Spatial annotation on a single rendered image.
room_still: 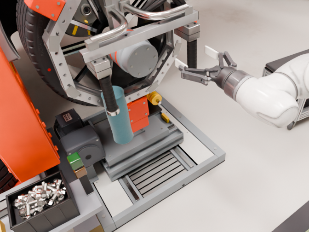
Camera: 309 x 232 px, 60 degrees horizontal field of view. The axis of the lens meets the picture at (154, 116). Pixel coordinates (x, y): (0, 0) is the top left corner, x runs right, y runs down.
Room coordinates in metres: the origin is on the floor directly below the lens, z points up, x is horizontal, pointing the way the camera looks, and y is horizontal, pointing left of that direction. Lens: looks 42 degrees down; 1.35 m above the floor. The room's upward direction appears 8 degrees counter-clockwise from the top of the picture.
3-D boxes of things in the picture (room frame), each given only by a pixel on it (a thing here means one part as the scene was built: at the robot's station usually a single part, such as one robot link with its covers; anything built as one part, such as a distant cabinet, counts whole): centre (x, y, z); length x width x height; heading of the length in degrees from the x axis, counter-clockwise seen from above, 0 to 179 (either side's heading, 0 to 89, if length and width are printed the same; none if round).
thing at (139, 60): (0.93, 0.06, 0.85); 0.21 x 0.14 x 0.14; 27
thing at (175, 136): (1.16, 0.14, 0.13); 0.50 x 0.36 x 0.10; 117
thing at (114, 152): (1.14, 0.17, 0.32); 0.40 x 0.30 x 0.28; 117
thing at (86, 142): (1.07, 0.45, 0.26); 0.42 x 0.18 x 0.35; 27
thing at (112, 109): (0.70, 0.14, 0.83); 0.04 x 0.04 x 0.16
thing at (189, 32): (0.89, -0.15, 0.93); 0.09 x 0.05 x 0.05; 27
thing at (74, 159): (0.60, 0.29, 0.64); 0.04 x 0.04 x 0.04; 27
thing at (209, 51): (0.87, -0.24, 0.83); 0.07 x 0.01 x 0.03; 27
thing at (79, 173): (0.60, 0.29, 0.59); 0.04 x 0.04 x 0.04; 27
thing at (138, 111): (1.03, 0.11, 0.48); 0.16 x 0.12 x 0.17; 27
